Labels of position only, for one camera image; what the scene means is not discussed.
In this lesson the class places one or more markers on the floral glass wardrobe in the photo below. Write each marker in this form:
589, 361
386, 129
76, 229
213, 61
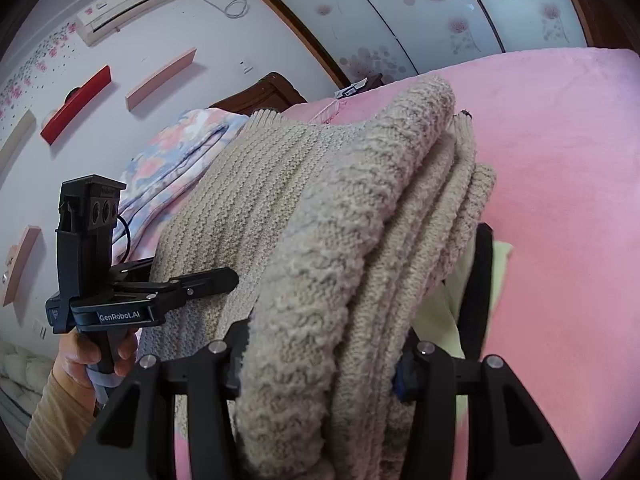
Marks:
400, 10

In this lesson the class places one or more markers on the red wall shelf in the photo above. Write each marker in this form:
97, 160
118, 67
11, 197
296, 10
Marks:
75, 105

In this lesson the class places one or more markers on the wooden headboard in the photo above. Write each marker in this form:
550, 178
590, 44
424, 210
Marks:
270, 90

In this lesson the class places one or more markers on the white braided cushion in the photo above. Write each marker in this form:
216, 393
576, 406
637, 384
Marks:
20, 370

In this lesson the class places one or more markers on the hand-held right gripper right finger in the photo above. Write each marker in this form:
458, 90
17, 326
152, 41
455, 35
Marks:
404, 381

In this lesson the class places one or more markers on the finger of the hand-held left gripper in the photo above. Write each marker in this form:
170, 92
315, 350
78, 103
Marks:
135, 267
210, 282

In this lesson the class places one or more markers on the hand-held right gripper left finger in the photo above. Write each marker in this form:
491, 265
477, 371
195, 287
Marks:
205, 375

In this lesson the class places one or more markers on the person's left hand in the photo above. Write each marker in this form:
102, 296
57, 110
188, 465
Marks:
80, 355

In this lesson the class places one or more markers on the floral blanket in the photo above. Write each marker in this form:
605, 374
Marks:
175, 160

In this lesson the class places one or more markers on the beige wall shelf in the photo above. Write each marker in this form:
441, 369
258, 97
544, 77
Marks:
17, 137

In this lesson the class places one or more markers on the short pink wall shelf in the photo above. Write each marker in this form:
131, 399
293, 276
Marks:
22, 260

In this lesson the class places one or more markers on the white air conditioner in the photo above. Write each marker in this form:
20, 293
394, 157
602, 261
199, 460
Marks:
130, 0

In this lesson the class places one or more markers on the beige knit sweater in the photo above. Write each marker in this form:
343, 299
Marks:
325, 235

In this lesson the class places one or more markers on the long pink wall shelf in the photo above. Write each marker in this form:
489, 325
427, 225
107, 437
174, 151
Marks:
160, 80

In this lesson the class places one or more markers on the person's left forearm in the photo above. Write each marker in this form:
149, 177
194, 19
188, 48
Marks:
55, 420

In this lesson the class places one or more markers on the green and black garment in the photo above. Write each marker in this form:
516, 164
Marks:
435, 325

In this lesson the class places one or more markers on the white wall switch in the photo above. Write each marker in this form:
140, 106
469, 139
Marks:
245, 67

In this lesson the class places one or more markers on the small white box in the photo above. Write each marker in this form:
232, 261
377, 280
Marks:
350, 90

